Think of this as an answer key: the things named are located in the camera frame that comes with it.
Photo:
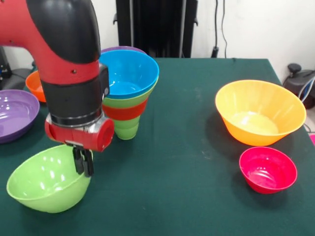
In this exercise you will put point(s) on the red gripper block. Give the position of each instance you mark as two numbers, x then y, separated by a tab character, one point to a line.
81	135

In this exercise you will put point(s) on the large green bowl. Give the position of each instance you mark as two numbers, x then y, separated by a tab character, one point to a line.
49	186

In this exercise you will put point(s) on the green cup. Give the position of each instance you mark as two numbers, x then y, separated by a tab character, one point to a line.
126	130

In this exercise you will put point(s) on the red-orange bowl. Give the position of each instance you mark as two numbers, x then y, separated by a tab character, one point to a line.
125	113
34	86

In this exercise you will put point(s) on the small green bowl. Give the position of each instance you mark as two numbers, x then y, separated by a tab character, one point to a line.
128	102

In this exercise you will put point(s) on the purple bowl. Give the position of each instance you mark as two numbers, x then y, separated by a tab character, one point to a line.
123	48
14	115

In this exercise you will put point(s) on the blue bowl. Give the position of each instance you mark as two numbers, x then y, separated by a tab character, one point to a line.
130	73

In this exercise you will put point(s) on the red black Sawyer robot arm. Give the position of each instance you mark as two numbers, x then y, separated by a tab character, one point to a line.
61	49

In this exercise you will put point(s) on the dark green table cloth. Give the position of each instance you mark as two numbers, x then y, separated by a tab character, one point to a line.
184	137

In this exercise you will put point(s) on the black grey base foot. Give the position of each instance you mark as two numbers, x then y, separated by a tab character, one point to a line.
297	83
14	78

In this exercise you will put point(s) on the large orange bowl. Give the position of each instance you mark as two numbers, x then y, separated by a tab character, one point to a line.
258	115

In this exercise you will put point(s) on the pink bowl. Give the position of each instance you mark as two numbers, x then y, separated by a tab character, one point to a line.
268	172

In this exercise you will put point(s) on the black pedestal column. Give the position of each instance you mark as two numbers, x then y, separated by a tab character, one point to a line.
157	22

